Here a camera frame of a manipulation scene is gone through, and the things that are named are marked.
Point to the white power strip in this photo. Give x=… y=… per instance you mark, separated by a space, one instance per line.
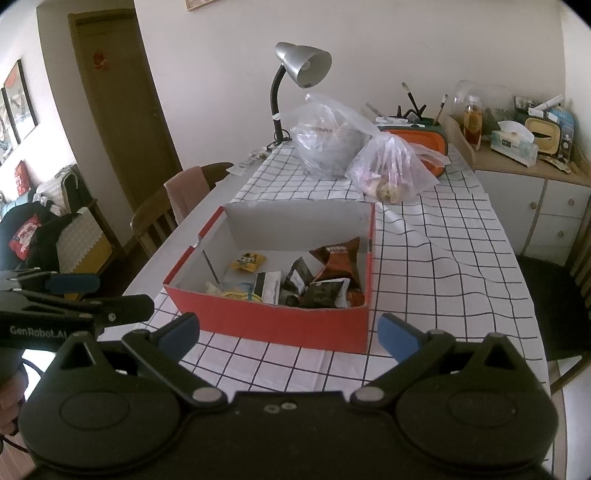
x=251 y=161

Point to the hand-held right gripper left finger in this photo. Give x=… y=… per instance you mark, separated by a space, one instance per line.
x=182 y=334

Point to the white wooden cabinet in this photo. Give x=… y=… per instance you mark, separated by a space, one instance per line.
x=558 y=207

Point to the yellow tissue holder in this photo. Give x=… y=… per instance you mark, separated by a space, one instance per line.
x=545 y=134

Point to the dark green snack packet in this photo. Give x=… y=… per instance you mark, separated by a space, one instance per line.
x=323 y=293

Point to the clear glass jar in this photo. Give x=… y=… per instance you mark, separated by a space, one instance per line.
x=461 y=90

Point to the silver foil snack packet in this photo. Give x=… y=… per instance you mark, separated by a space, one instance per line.
x=295 y=277

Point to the white navy snack packet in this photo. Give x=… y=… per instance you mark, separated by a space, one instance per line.
x=270 y=288

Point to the blue white package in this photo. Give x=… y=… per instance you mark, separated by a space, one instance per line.
x=567 y=134

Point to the red door decoration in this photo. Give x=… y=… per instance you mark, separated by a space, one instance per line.
x=101 y=61

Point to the white checked tablecloth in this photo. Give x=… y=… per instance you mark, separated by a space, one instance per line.
x=438 y=277

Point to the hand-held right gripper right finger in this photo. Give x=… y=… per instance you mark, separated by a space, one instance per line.
x=397 y=339

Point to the wooden chair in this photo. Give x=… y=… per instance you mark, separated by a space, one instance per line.
x=147 y=221
x=549 y=295

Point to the orange container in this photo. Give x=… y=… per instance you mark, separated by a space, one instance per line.
x=415 y=137

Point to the paint brush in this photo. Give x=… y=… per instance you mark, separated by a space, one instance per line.
x=441 y=110

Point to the black garment red print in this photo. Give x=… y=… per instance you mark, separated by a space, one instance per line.
x=37 y=244

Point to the silver desk lamp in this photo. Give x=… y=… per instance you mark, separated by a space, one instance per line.
x=302 y=64

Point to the red cardboard box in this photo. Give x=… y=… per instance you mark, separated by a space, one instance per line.
x=277 y=327

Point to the white yellow furniture panel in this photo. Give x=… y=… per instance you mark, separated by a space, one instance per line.
x=85 y=240

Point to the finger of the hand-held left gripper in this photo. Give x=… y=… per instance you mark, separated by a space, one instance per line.
x=129 y=308
x=74 y=283

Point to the plastic bag with pink contents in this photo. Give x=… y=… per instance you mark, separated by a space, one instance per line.
x=392 y=170

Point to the golden yellow snack packet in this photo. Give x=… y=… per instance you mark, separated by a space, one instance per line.
x=249 y=262

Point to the person's left hand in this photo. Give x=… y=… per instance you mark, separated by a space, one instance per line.
x=9 y=406

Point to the picture frame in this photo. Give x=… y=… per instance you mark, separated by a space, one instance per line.
x=203 y=3

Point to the brown door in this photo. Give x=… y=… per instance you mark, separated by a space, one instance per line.
x=124 y=129

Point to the pink cloth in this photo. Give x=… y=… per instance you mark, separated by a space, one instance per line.
x=187 y=194

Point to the red cushion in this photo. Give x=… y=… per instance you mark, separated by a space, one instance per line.
x=21 y=177

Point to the tissue box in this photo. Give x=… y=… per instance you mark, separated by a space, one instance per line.
x=512 y=147

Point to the large clear plastic bag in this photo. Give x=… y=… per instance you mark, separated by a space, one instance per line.
x=323 y=143

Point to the wall poster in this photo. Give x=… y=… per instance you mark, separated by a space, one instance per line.
x=23 y=97
x=7 y=138

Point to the glass bottle amber liquid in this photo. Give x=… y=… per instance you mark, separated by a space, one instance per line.
x=473 y=124

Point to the pale yellow snack packet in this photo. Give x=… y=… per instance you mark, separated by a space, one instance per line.
x=228 y=291

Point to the large brown foil packet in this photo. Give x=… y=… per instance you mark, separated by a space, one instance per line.
x=337 y=263

